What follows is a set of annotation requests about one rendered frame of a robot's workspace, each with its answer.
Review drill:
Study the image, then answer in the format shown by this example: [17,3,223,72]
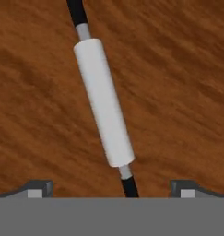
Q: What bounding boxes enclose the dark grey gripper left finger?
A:
[0,180,53,199]

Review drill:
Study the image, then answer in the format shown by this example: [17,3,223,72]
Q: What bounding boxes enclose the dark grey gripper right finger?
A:
[169,180,224,199]

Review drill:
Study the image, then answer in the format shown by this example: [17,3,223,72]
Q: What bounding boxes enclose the white rolling pin, black handles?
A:
[65,0,140,199]

